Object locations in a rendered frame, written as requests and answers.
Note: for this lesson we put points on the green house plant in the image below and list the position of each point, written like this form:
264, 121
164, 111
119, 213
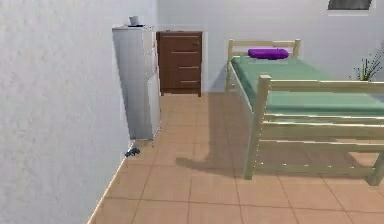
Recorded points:
370, 68

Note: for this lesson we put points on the dark framed window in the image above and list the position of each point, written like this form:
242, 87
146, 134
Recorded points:
349, 4

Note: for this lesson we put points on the black flat plate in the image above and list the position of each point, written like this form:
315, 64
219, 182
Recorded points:
135, 25

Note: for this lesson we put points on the purple pillow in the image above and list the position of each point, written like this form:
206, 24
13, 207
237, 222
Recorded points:
268, 53

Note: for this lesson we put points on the small blue toy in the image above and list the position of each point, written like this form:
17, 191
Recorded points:
132, 152

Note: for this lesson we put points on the white cup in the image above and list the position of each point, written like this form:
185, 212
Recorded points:
134, 20

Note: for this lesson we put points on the grey upright filing cabinet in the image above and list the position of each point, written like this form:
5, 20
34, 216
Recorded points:
140, 80

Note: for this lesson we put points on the pale wooden bed green mattress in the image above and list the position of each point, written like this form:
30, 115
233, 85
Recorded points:
300, 100

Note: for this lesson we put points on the brown chest of drawers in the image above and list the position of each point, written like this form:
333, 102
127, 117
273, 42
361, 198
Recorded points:
180, 63

